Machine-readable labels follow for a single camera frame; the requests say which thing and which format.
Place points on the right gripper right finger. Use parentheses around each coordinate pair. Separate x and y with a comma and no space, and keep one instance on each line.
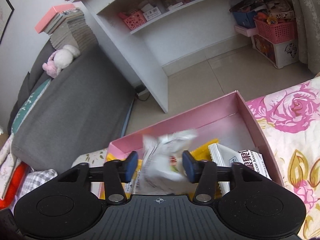
(202,173)

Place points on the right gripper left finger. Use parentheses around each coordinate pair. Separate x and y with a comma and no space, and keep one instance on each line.
(117,172)

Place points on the large yellow snack pack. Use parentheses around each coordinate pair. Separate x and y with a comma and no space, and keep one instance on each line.
(202,153)

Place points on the white text-printed snack pack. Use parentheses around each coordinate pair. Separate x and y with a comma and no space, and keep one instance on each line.
(162,171)

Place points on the yellow orange-print snack pack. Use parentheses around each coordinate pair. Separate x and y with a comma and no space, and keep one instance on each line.
(110,157)

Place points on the yellow blue-label cracker pack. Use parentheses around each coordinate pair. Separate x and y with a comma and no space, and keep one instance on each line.
(133,186)

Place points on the pink silver cardboard box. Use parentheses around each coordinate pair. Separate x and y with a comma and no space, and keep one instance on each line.
(227,118)

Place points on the grey sofa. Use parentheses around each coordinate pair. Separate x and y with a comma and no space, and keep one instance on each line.
(82,110)

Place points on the grey checkered cloth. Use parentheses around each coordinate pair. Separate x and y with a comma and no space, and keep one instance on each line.
(35,179)

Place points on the floral tablecloth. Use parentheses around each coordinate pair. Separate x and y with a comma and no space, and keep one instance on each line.
(289,119)

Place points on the teal cushion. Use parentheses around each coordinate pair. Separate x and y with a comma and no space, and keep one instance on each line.
(28,106)

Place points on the pink white plush toy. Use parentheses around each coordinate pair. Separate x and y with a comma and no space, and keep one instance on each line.
(60,59)

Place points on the white printed storage box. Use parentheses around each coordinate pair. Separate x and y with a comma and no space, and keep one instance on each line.
(281,55)

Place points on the white bookshelf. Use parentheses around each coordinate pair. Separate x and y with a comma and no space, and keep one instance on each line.
(184,34)

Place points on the small pink shelf basket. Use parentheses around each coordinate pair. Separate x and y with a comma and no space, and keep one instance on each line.
(134,20)

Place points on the stack of books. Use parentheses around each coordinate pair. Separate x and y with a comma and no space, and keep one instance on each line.
(66,25)

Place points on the blue storage bin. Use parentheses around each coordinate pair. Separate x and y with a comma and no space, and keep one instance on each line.
(245,19)

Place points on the pink basket on floor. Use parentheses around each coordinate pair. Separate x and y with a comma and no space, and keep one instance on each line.
(277,33)

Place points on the white label box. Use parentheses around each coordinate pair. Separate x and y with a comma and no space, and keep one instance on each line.
(152,13)

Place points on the lace curtain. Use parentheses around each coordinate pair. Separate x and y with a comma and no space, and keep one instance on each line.
(307,19)

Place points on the power strip with cable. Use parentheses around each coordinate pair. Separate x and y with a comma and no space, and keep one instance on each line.
(142,93)

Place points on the framed wall picture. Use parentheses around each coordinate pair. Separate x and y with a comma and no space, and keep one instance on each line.
(6,11)

